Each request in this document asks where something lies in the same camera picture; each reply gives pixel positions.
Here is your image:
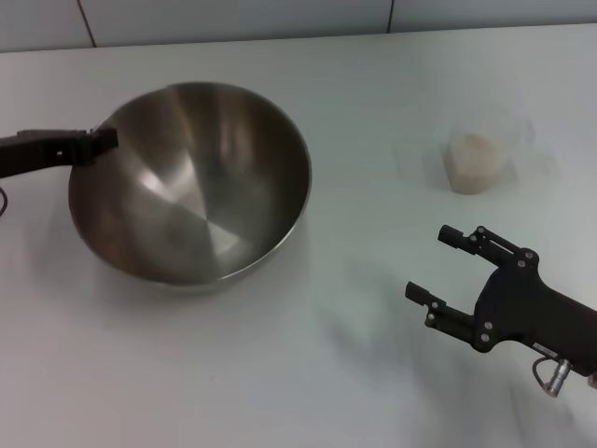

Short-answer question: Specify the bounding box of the white rice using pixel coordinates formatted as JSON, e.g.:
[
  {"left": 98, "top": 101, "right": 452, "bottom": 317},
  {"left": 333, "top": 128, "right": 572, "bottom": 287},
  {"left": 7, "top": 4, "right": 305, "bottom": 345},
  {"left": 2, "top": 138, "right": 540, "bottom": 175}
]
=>
[{"left": 445, "top": 130, "right": 507, "bottom": 195}]

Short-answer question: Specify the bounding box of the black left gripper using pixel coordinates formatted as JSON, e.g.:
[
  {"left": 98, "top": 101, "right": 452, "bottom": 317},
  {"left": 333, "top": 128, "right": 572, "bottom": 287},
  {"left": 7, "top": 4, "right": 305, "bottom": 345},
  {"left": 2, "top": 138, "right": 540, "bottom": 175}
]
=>
[{"left": 0, "top": 126, "right": 118, "bottom": 181}]

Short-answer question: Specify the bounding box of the right gripper cable silver connector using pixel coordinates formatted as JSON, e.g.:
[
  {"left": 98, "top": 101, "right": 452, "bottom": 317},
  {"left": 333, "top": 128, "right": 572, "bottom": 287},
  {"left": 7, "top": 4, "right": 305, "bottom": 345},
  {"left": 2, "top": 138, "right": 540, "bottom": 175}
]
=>
[{"left": 530, "top": 357, "right": 574, "bottom": 399}]

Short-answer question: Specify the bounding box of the clear plastic measuring cup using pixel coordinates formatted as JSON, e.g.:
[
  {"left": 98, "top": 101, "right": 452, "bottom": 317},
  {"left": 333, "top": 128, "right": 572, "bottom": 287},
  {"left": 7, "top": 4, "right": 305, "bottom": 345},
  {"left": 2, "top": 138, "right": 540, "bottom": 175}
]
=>
[{"left": 433, "top": 105, "right": 535, "bottom": 196}]

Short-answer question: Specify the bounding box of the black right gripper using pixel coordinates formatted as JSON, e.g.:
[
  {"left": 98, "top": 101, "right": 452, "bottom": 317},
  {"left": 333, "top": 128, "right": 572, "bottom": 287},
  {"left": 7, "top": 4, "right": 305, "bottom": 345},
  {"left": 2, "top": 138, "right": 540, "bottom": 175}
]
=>
[{"left": 404, "top": 224, "right": 597, "bottom": 378}]

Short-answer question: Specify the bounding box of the stainless steel mixing bowl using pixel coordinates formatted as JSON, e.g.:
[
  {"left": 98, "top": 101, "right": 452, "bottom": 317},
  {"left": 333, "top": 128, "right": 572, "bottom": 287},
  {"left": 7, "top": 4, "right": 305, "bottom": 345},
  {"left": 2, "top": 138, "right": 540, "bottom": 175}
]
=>
[{"left": 67, "top": 81, "right": 312, "bottom": 294}]

